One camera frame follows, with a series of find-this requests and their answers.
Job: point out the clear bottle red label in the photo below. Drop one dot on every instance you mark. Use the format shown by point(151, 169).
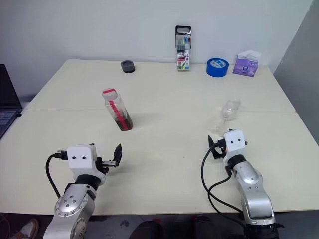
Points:
point(122, 120)

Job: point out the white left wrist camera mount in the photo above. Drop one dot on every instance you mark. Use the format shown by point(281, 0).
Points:
point(81, 159)

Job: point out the grey partition panel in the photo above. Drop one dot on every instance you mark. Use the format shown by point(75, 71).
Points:
point(299, 74)

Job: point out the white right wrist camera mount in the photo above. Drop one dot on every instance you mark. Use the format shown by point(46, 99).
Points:
point(234, 142)

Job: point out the blue tape roll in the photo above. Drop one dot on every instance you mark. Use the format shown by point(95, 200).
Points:
point(216, 71)

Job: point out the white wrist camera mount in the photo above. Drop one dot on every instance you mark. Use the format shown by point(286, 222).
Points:
point(81, 159)
point(234, 142)

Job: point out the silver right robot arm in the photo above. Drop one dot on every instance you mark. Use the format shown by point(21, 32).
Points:
point(251, 184)

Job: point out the black laptop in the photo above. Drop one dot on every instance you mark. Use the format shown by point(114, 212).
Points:
point(7, 94)

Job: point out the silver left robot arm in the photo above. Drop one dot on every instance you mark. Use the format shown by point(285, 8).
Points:
point(72, 201)

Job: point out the colour marker pen pack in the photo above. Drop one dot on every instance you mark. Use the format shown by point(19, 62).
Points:
point(183, 52)

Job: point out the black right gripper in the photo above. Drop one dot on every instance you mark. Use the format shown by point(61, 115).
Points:
point(220, 147)

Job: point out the white and tan shoe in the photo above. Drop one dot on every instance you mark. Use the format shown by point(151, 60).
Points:
point(30, 227)

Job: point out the clear plastic wine glass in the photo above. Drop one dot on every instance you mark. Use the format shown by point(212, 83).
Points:
point(230, 109)

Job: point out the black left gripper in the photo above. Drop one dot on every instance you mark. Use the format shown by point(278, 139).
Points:
point(108, 163)

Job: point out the purple tissue pack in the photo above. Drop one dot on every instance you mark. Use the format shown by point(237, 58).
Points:
point(245, 67)

